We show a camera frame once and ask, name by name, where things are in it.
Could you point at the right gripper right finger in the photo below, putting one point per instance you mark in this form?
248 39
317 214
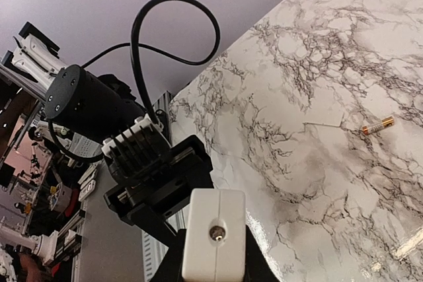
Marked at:
256 266

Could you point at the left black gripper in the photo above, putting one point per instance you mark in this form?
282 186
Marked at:
169 190

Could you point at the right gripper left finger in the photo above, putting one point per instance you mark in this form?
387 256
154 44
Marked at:
170 269

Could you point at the white remote control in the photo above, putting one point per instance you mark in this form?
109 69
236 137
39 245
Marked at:
215 243

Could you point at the black gold AAA battery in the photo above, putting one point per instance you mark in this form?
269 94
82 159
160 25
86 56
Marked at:
376 127

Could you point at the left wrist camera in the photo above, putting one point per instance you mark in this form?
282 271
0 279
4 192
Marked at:
138 152

